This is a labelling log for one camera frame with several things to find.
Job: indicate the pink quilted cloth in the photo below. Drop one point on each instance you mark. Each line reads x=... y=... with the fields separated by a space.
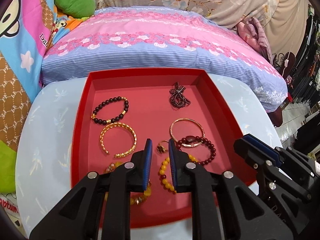
x=257 y=35

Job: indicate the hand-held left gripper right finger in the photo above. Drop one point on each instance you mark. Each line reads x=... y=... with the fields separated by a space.
x=173 y=165

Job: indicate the green cushion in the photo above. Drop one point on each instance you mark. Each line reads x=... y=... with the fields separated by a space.
x=75 y=2

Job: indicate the pink and blue floral pillow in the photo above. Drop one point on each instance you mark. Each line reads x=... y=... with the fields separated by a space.
x=150 y=45

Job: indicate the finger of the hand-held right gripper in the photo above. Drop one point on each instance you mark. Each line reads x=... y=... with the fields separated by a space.
x=260 y=148
x=300 y=162

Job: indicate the dark purple bead strand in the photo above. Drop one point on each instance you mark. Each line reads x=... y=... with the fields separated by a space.
x=178 y=96

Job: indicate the red cardboard box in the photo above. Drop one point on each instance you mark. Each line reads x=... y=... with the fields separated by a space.
x=150 y=110

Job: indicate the dark wooden chair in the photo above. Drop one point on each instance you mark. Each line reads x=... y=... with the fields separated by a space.
x=287 y=62

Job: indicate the thin gold bangle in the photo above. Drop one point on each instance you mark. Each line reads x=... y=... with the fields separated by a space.
x=175 y=123

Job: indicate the colourful monkey printed blanket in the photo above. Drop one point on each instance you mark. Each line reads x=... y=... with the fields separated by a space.
x=22 y=55

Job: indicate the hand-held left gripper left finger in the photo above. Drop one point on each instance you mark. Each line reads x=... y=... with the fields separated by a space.
x=147 y=165

